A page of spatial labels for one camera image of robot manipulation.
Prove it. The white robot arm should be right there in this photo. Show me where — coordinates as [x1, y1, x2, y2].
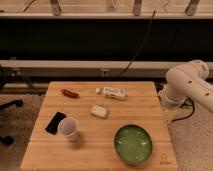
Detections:
[158, 60, 213, 124]

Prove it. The white plastic bottle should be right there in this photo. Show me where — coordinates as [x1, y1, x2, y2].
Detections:
[96, 87, 126, 100]

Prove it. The red sausage toy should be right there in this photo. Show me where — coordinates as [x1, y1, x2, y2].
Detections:
[61, 89, 79, 98]

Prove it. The white soap bar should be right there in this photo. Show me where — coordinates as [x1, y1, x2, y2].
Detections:
[91, 105, 108, 118]

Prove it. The black smartphone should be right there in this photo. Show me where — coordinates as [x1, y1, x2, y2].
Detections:
[45, 112, 66, 135]

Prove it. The green bowl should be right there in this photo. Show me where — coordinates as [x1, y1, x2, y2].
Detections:
[114, 124, 153, 166]

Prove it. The black hanging cable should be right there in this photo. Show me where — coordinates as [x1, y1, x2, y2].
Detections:
[118, 9, 157, 78]

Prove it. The white plastic cup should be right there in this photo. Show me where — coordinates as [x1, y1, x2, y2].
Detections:
[58, 117, 79, 141]

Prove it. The black floor cable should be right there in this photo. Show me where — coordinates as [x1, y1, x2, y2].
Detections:
[172, 98, 196, 123]

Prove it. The black office chair base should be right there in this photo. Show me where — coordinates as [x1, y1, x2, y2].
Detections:
[0, 64, 35, 146]

